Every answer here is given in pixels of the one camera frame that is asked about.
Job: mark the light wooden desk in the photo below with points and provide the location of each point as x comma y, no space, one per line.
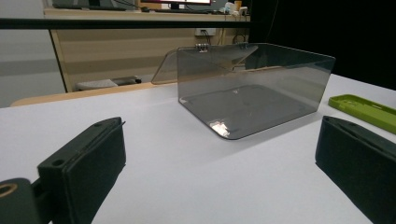
124,53

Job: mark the white table sheet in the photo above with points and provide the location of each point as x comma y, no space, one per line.
186,186

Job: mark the white wall power outlet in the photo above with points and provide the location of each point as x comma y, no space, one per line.
205,31

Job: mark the grey flat pad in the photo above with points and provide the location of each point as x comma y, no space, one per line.
95,84

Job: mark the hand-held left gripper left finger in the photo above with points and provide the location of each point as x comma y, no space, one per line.
84,165

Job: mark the black horizontal frame bar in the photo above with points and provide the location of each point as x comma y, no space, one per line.
93,23

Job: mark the transparent grey plastic box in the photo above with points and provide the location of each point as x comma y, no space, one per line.
249,102

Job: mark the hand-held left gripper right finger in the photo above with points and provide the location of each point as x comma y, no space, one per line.
358,165

